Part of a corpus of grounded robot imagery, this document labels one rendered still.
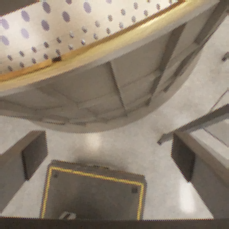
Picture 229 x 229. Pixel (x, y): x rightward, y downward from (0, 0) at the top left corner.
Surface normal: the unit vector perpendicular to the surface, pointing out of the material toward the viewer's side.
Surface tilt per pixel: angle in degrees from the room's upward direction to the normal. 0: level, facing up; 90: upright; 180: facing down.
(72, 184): 0
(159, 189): 0
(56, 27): 43
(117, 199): 0
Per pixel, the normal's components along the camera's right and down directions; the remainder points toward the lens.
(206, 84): -0.11, -0.13
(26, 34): 0.09, 0.55
